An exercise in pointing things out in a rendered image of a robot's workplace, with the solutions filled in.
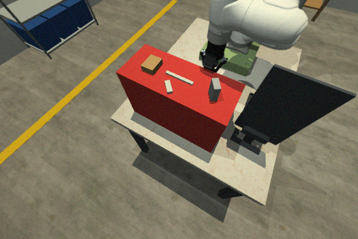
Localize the red tool chest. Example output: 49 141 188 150
116 44 246 153

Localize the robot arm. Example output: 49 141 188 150
207 0 308 55

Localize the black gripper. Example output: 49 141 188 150
200 41 228 72

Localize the tan rectangular block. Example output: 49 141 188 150
141 54 163 75

